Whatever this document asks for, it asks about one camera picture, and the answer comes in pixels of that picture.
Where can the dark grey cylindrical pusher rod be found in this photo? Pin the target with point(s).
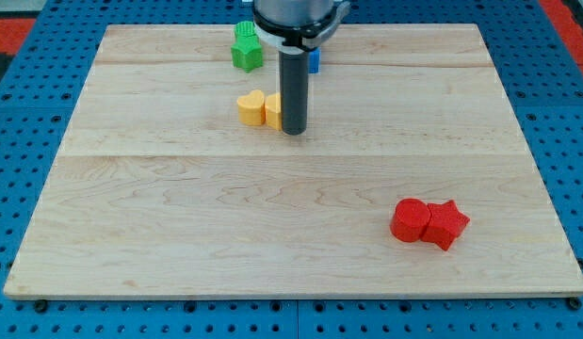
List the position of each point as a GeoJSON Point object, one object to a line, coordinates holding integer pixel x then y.
{"type": "Point", "coordinates": [294, 84]}

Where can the red circle block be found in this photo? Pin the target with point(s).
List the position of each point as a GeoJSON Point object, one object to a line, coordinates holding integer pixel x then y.
{"type": "Point", "coordinates": [410, 219]}

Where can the blue block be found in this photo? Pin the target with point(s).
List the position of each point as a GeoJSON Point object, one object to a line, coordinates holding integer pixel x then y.
{"type": "Point", "coordinates": [314, 61]}

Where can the yellow block behind rod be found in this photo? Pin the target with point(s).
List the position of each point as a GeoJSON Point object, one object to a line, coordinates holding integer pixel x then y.
{"type": "Point", "coordinates": [273, 109]}

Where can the green star block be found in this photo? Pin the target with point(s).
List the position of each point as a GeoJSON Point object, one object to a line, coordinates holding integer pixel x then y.
{"type": "Point", "coordinates": [247, 53]}

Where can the green round ridged block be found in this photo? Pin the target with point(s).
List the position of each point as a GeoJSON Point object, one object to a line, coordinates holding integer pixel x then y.
{"type": "Point", "coordinates": [245, 30]}

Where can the yellow heart block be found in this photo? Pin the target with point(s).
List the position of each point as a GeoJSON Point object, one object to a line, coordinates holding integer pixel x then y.
{"type": "Point", "coordinates": [251, 108]}

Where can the light wooden board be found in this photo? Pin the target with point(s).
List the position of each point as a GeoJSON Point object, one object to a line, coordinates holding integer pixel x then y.
{"type": "Point", "coordinates": [158, 191]}

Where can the red star block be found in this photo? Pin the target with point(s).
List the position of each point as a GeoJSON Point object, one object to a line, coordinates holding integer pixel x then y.
{"type": "Point", "coordinates": [445, 225]}

